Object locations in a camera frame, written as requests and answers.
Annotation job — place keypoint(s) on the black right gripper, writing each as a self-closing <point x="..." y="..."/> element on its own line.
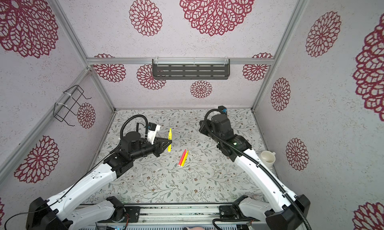
<point x="203" y="129"/>

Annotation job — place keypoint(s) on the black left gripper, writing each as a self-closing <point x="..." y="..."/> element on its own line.
<point x="158" y="145"/>

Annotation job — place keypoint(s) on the yellow highlighter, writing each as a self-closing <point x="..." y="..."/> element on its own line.
<point x="185" y="155"/>
<point x="170" y="139"/>

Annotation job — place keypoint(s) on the pink highlighter pen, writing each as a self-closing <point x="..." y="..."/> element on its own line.
<point x="181" y="157"/>

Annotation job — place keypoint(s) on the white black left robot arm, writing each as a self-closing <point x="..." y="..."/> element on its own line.
<point x="59" y="212"/>

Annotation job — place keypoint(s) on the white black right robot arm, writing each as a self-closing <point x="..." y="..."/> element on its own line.
<point x="284" y="210"/>

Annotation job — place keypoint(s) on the white mug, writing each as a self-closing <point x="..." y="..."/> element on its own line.
<point x="268" y="158"/>

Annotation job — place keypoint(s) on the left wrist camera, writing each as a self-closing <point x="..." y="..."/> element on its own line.
<point x="152" y="131"/>

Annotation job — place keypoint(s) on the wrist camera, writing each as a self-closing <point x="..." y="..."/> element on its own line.
<point x="222" y="109"/>
<point x="152" y="131"/>

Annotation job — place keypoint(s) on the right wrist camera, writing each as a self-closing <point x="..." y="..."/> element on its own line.
<point x="222" y="109"/>

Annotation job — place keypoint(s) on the dark grey wall shelf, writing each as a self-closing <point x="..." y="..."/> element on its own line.
<point x="193" y="70"/>

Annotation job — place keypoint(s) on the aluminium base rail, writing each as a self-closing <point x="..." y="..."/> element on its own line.
<point x="178" y="217"/>

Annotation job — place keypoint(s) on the black wire wall basket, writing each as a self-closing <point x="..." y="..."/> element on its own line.
<point x="62" y="110"/>

